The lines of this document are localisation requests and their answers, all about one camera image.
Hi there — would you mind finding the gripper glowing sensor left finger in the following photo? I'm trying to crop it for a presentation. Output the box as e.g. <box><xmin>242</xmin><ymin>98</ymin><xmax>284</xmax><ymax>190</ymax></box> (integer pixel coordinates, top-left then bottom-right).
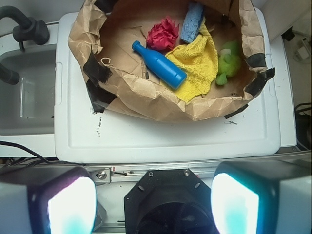
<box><xmin>0</xmin><ymin>166</ymin><xmax>97</xmax><ymax>234</ymax></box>

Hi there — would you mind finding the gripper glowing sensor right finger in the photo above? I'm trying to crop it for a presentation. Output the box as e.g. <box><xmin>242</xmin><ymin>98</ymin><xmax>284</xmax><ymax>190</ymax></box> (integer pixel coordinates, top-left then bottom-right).
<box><xmin>211</xmin><ymin>159</ymin><xmax>312</xmax><ymax>234</ymax></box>

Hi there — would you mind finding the blue plastic bottle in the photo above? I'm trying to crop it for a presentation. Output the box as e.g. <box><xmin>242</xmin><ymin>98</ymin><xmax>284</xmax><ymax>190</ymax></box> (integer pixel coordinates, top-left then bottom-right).
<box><xmin>132</xmin><ymin>40</ymin><xmax>187</xmax><ymax>90</ymax></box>

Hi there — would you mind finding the white plastic bin lid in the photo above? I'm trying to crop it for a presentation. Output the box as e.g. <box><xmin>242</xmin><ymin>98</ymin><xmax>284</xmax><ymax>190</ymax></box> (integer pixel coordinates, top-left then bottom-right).
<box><xmin>54</xmin><ymin>13</ymin><xmax>281</xmax><ymax>164</ymax></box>

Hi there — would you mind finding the green plush toy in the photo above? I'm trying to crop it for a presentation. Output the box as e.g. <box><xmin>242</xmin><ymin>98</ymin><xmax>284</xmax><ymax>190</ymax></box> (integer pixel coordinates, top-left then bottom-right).
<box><xmin>215</xmin><ymin>40</ymin><xmax>241</xmax><ymax>86</ymax></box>

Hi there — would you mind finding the yellow knitted cloth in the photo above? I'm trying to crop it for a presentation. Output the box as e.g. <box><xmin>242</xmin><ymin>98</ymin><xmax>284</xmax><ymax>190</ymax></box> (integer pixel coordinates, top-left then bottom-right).
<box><xmin>165</xmin><ymin>19</ymin><xmax>218</xmax><ymax>103</ymax></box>

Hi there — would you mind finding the black faucet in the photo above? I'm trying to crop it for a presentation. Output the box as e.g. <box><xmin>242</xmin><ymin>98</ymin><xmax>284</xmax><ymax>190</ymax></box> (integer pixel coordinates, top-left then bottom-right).
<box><xmin>0</xmin><ymin>5</ymin><xmax>50</xmax><ymax>52</ymax></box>

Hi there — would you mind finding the crumpled brown paper bag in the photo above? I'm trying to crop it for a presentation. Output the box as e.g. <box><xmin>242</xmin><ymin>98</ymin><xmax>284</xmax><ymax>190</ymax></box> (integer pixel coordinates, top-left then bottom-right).
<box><xmin>68</xmin><ymin>0</ymin><xmax>274</xmax><ymax>122</ymax></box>

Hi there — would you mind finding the blue sponge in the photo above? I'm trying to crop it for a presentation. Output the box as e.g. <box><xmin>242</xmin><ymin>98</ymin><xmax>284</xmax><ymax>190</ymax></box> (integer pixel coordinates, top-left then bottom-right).
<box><xmin>180</xmin><ymin>2</ymin><xmax>204</xmax><ymax>43</ymax></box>

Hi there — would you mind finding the crumpled red paper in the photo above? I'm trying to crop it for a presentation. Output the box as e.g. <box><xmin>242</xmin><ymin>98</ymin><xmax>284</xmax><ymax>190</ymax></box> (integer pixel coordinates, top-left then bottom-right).
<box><xmin>146</xmin><ymin>16</ymin><xmax>179</xmax><ymax>51</ymax></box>

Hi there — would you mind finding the black cable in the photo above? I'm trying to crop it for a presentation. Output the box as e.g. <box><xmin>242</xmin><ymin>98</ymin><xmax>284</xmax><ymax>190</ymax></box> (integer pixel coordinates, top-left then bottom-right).
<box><xmin>0</xmin><ymin>140</ymin><xmax>71</xmax><ymax>169</ymax></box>

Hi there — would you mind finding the black octagonal mount plate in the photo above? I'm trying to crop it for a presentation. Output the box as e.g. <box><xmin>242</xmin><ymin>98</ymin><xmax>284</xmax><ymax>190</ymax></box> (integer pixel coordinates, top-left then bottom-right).
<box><xmin>124</xmin><ymin>169</ymin><xmax>219</xmax><ymax>234</ymax></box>

